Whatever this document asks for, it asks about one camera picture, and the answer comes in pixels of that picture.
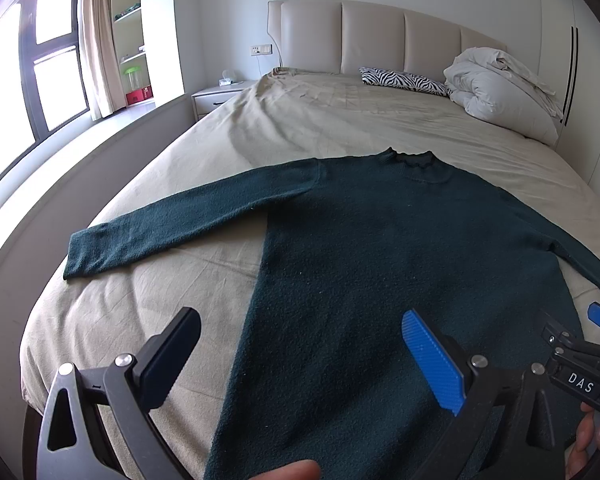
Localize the dark green knit sweater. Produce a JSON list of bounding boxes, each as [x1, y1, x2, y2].
[[65, 151, 600, 479]]

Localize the right hand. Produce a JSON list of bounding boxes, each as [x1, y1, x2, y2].
[[565, 403, 600, 479]]

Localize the left hand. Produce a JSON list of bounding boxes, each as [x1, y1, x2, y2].
[[251, 460, 322, 480]]

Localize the white wardrobe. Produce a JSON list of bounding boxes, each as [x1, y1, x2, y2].
[[540, 0, 600, 196]]

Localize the white folded duvet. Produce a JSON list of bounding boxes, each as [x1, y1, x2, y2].
[[443, 47, 564, 148]]

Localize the red box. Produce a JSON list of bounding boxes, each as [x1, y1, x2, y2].
[[125, 86, 154, 106]]

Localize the white nightstand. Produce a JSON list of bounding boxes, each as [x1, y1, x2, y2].
[[190, 80, 256, 120]]

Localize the zebra print pillow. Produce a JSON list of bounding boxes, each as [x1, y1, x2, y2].
[[360, 67, 449, 96]]

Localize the green lidded container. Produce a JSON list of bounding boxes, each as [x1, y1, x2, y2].
[[124, 65, 144, 93]]

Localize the black framed window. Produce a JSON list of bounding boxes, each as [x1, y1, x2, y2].
[[0, 0, 88, 181]]

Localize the beige bed sheet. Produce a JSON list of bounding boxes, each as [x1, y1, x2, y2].
[[20, 70, 600, 478]]

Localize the tissue box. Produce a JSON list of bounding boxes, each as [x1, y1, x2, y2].
[[219, 70, 237, 87]]

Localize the beige padded headboard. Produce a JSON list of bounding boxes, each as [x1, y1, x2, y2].
[[268, 0, 507, 81]]

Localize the beige curtain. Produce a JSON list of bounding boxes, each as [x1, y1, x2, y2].
[[78, 0, 126, 122]]

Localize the wall power socket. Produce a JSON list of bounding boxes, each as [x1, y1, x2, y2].
[[250, 44, 273, 56]]

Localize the white wall shelf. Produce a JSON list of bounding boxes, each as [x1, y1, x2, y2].
[[111, 0, 150, 96]]

